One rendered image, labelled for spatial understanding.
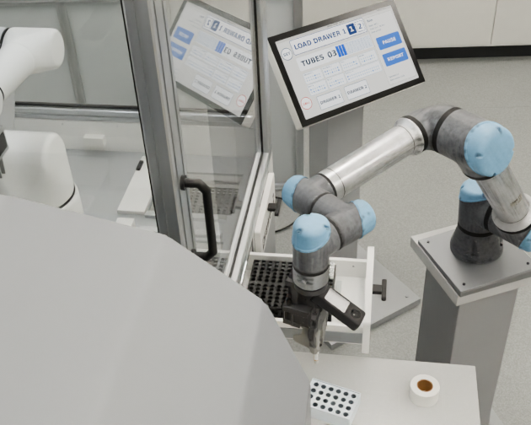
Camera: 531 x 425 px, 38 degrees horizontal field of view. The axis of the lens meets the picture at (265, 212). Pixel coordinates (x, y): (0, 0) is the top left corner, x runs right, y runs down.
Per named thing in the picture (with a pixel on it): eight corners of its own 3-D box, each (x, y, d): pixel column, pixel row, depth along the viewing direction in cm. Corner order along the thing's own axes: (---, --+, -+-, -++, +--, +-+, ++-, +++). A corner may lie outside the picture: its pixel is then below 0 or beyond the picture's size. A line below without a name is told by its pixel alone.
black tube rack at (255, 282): (335, 282, 210) (335, 265, 206) (330, 330, 196) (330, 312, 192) (254, 277, 213) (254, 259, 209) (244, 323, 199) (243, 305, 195)
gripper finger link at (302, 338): (295, 346, 176) (296, 317, 170) (319, 354, 174) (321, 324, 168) (290, 356, 173) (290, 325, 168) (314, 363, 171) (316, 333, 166)
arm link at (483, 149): (516, 204, 218) (456, 96, 178) (561, 228, 208) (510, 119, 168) (490, 238, 217) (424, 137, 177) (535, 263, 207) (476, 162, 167)
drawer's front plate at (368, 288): (372, 275, 214) (374, 244, 207) (368, 355, 192) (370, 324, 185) (366, 275, 215) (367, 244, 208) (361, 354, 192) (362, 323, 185)
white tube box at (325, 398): (360, 402, 188) (361, 392, 185) (349, 429, 182) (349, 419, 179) (312, 387, 192) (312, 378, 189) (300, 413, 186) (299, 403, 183)
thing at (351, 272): (366, 275, 212) (367, 258, 209) (362, 345, 192) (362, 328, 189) (222, 265, 218) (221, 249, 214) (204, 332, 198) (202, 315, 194)
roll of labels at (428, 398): (437, 386, 191) (439, 375, 188) (437, 409, 185) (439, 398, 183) (409, 383, 192) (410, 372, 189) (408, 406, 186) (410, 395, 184)
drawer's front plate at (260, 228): (275, 200, 243) (274, 171, 236) (261, 261, 220) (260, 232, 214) (270, 200, 243) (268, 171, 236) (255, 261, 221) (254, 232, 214)
